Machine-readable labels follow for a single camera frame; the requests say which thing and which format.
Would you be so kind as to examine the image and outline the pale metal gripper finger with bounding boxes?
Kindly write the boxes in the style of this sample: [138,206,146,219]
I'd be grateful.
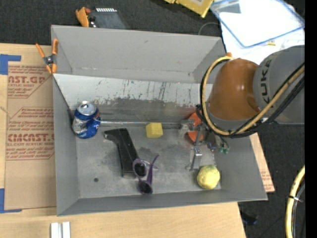
[185,147,203,171]
[178,119,197,138]

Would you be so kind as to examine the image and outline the yellow lemon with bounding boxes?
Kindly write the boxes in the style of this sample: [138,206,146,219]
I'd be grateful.
[197,164,221,190]

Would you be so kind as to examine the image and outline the yellow sponge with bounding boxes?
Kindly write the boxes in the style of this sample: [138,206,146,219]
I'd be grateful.
[145,122,164,139]

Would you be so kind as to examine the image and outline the purple sunglasses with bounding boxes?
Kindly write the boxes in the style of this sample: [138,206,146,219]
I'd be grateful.
[132,154,160,195]

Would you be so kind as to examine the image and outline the grey metal bin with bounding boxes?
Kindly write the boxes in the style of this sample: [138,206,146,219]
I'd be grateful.
[51,25,268,217]

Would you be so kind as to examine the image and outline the blue soda can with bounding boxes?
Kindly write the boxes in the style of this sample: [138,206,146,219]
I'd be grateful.
[71,100,102,140]

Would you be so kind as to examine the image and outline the brown cardboard board, red print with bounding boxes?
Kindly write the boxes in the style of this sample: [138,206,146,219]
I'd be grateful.
[0,43,275,214]

